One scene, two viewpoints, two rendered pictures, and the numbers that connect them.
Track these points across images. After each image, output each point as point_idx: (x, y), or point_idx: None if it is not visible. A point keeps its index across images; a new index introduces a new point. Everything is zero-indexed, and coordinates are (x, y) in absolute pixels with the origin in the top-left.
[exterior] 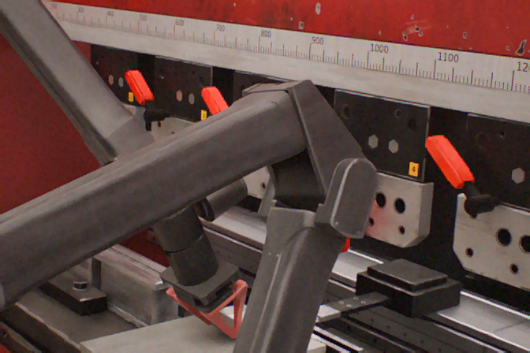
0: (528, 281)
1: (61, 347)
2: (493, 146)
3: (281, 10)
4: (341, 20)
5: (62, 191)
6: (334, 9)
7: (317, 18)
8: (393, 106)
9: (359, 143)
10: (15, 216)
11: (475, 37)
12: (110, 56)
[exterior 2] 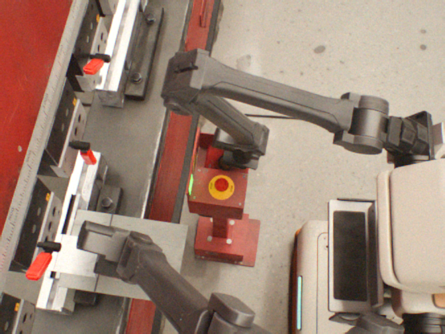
0: None
1: None
2: (81, 46)
3: (8, 189)
4: (29, 128)
5: (310, 97)
6: (24, 131)
7: (22, 152)
8: (60, 103)
9: (61, 138)
10: (329, 103)
11: (61, 28)
12: None
